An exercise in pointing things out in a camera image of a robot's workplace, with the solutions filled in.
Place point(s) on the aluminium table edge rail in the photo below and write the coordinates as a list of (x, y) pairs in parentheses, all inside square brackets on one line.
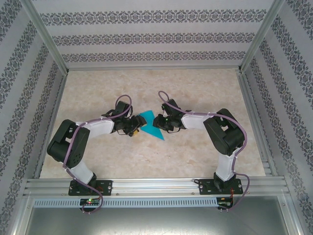
[(252, 110), (52, 122), (154, 68)]

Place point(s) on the teal square paper sheet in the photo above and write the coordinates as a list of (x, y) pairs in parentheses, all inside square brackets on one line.
[(151, 130)]

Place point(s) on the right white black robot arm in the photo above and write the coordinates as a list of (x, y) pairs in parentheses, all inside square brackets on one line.
[(220, 137)]

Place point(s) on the aluminium mounting rail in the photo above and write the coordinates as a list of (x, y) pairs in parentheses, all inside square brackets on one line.
[(156, 186)]

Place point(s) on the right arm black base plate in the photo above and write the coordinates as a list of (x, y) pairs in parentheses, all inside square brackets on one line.
[(205, 187)]

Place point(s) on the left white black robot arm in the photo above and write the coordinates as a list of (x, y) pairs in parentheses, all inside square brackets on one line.
[(58, 147)]

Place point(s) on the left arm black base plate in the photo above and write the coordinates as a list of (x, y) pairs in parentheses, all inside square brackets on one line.
[(106, 187)]

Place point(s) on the aluminium corner post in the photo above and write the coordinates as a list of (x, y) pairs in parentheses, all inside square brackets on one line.
[(259, 36), (47, 36)]

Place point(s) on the grey metal sheet panel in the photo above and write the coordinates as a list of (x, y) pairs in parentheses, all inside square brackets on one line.
[(156, 222)]

